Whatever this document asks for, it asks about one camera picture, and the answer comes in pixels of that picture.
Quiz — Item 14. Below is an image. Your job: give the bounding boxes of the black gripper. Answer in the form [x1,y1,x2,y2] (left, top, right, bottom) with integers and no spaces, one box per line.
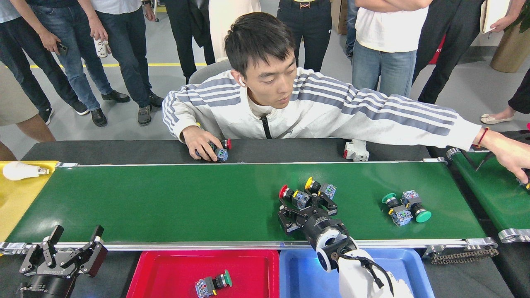
[277,194,350,249]
[17,225,108,298]

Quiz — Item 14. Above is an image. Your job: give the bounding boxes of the yellow push button switch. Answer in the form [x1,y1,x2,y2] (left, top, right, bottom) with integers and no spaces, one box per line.
[305,177,337,201]

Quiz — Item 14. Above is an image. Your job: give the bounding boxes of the white circuit breaker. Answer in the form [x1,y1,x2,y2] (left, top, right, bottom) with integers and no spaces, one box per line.
[343,139,370,162]

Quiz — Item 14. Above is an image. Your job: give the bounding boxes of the green push button switch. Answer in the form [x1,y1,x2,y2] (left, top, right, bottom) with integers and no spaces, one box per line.
[381,193,413,226]
[195,269,233,298]
[401,190,432,224]

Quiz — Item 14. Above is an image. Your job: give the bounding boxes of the white patterned cup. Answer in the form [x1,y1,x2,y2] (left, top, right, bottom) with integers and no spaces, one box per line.
[94,38,111,58]

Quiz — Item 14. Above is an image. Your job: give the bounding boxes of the cream notebook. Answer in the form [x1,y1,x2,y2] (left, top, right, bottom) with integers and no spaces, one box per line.
[479,0,511,34]

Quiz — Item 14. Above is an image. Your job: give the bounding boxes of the blue plastic tray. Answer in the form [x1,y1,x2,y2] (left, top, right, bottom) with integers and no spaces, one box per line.
[279,248,435,298]

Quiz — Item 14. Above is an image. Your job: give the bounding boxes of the yellow plastic tray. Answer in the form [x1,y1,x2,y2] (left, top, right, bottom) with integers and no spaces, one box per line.
[0,161,60,243]

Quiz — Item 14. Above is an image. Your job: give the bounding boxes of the long green conveyor belt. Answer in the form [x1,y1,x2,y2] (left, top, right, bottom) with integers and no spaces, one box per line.
[0,157,499,255]

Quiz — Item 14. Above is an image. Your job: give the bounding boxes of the red plastic tray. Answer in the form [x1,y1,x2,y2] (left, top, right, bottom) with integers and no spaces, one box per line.
[126,250,279,298]

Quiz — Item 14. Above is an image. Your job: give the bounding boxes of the green feeder conveyor belt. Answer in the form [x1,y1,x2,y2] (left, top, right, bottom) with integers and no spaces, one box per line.
[446,148,530,244]

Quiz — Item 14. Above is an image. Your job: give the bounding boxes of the seated person's right hand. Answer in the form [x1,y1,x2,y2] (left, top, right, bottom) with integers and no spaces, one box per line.
[181,125,224,162]

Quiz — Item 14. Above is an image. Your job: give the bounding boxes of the seated person's left hand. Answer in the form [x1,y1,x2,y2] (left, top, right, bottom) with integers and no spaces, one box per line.
[480,130,530,183]

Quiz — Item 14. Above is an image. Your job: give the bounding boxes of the white light bulb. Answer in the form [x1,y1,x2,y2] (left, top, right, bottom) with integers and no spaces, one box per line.
[2,161,50,181]

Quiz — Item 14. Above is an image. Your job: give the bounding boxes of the seated person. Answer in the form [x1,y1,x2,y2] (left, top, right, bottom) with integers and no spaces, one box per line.
[161,12,483,151]

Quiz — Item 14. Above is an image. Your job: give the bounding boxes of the standing person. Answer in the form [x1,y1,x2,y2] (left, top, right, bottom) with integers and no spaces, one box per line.
[0,0,54,125]
[346,0,361,62]
[277,0,332,73]
[10,0,131,127]
[351,0,429,98]
[480,68,530,125]
[0,64,56,162]
[412,0,526,105]
[89,0,165,126]
[208,0,261,62]
[164,0,216,85]

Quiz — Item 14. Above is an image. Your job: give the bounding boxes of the grey chair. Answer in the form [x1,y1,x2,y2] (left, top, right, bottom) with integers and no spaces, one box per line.
[188,59,233,85]

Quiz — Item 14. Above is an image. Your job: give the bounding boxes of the cardboard box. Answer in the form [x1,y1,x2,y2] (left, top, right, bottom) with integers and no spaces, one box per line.
[331,0,348,36]

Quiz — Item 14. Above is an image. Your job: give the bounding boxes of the red floor sign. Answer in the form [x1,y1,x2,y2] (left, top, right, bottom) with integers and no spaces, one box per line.
[429,33,447,65]

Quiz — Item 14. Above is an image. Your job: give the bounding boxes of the tan plant pot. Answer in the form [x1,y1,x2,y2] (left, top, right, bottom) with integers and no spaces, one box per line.
[490,23,530,74]

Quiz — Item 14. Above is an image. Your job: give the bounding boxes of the green plant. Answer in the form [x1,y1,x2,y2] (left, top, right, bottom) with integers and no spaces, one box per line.
[508,0,530,34]

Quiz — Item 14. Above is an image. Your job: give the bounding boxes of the black drive chain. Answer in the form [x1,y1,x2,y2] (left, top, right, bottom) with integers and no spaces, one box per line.
[429,248,499,265]

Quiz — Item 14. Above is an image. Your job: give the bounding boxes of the black cables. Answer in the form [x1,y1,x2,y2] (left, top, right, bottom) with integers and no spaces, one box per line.
[460,132,530,172]

